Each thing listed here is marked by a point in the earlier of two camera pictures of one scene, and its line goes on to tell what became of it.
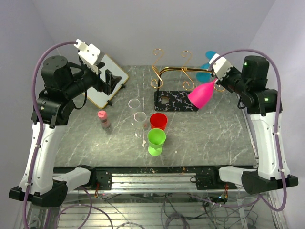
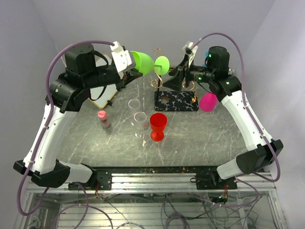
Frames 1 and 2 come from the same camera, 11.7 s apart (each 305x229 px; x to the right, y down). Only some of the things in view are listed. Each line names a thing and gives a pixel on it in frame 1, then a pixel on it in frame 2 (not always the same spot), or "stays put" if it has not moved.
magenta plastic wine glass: x=199 y=96 -> x=208 y=102
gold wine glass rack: x=176 y=100 stays put
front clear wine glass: x=138 y=121 stays put
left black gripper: x=100 y=85 -> x=128 y=76
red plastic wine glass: x=158 y=120 stays put
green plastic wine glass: x=156 y=139 -> x=145 y=65
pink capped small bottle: x=102 y=115 stays put
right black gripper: x=222 y=82 -> x=175 y=83
